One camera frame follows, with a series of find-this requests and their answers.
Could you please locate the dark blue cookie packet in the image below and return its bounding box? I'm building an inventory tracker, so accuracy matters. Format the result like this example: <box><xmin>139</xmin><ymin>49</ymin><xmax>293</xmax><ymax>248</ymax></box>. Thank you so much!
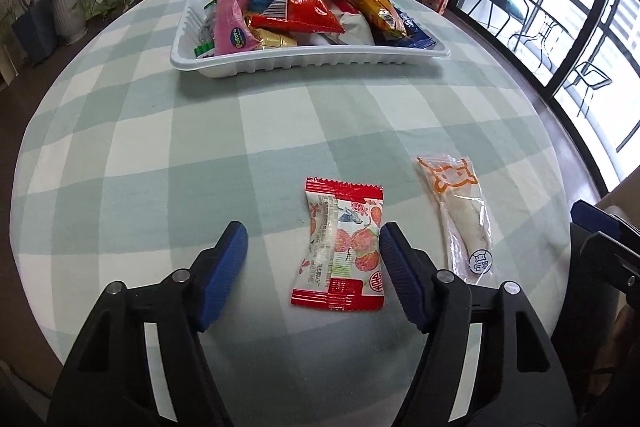
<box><xmin>390</xmin><ymin>7</ymin><xmax>436</xmax><ymax>50</ymax></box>

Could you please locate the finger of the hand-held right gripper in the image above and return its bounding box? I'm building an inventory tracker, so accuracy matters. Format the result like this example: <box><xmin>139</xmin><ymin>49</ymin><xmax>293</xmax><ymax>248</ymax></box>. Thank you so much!
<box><xmin>571</xmin><ymin>200</ymin><xmax>640</xmax><ymax>258</ymax></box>
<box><xmin>582</xmin><ymin>232</ymin><xmax>640</xmax><ymax>293</ymax></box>

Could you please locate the red chip bag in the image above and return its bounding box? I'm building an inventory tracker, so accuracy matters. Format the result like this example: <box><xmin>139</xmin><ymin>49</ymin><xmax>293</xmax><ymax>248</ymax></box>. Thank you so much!
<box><xmin>247</xmin><ymin>0</ymin><xmax>346</xmax><ymax>34</ymax></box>

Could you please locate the black metal balcony chair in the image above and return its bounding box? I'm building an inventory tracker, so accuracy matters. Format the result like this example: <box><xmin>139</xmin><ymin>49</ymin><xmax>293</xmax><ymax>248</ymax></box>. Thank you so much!
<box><xmin>565</xmin><ymin>59</ymin><xmax>613</xmax><ymax>118</ymax></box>

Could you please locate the orange snack packet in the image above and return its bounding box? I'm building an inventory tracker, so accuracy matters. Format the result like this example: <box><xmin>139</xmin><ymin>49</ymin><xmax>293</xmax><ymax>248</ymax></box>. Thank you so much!
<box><xmin>327</xmin><ymin>0</ymin><xmax>408</xmax><ymax>38</ymax></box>

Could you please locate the red strawberry candy packet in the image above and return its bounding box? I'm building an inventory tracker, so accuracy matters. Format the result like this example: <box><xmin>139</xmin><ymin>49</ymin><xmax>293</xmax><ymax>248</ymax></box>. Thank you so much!
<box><xmin>291</xmin><ymin>177</ymin><xmax>386</xmax><ymax>312</ymax></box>

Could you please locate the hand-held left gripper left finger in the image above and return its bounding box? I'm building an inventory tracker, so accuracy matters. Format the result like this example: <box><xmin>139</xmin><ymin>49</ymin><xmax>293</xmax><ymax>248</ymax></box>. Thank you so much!
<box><xmin>47</xmin><ymin>221</ymin><xmax>249</xmax><ymax>427</ymax></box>

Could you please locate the white plastic tray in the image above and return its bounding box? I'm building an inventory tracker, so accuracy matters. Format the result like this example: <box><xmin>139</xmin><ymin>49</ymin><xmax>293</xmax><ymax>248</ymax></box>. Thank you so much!
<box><xmin>170</xmin><ymin>0</ymin><xmax>451</xmax><ymax>80</ymax></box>

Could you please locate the large grey-white snack bag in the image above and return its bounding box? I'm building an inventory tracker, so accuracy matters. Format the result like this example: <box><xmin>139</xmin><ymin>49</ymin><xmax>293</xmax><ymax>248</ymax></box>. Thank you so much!
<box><xmin>320</xmin><ymin>7</ymin><xmax>376</xmax><ymax>46</ymax></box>

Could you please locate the plant in white ribbed pot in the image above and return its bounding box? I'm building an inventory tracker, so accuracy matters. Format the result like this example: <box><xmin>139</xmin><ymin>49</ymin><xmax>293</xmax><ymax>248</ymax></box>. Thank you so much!
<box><xmin>50</xmin><ymin>0</ymin><xmax>88</xmax><ymax>45</ymax></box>

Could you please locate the gold snack packet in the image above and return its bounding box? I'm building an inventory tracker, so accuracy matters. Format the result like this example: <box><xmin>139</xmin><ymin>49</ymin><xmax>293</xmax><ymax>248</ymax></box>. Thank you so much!
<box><xmin>250</xmin><ymin>29</ymin><xmax>298</xmax><ymax>50</ymax></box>

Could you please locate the pink snack packet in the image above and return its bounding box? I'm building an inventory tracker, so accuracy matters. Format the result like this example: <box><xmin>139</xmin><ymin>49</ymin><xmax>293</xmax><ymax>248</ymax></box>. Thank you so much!
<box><xmin>215</xmin><ymin>0</ymin><xmax>263</xmax><ymax>56</ymax></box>

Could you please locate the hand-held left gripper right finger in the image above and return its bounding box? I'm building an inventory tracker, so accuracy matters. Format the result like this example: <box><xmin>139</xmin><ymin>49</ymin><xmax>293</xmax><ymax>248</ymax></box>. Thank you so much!
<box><xmin>378</xmin><ymin>222</ymin><xmax>576</xmax><ymax>427</ymax></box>

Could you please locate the glass balcony table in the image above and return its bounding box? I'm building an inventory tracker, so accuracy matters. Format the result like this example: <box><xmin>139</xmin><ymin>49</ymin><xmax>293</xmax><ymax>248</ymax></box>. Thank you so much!
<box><xmin>510</xmin><ymin>12</ymin><xmax>561</xmax><ymax>72</ymax></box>

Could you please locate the white cat print packet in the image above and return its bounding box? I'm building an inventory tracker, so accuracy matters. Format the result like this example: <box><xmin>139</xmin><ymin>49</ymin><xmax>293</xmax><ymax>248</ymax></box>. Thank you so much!
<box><xmin>417</xmin><ymin>156</ymin><xmax>496</xmax><ymax>284</ymax></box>

